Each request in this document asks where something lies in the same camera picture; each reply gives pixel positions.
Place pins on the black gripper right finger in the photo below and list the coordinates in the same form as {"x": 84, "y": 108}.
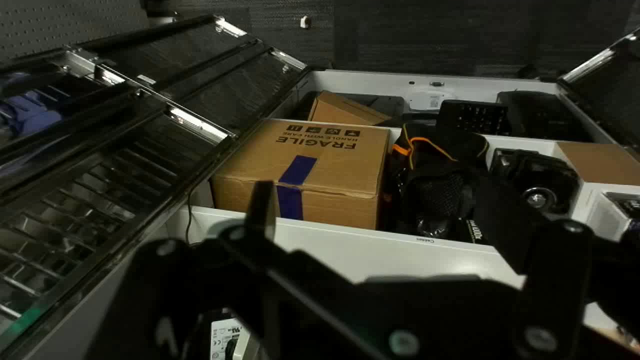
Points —
{"x": 559, "y": 269}

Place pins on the metal cabinet door right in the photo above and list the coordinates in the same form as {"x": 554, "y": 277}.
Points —
{"x": 606, "y": 88}

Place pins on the white storage bin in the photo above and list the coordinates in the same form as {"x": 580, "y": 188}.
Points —
{"x": 369, "y": 254}

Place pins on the small brown cardboard box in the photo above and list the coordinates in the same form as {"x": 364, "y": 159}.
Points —
{"x": 328, "y": 107}

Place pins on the fragile cardboard box blue tape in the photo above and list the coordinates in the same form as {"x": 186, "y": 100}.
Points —
{"x": 320, "y": 171}

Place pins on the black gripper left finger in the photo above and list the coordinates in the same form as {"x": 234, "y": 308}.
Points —
{"x": 262, "y": 210}

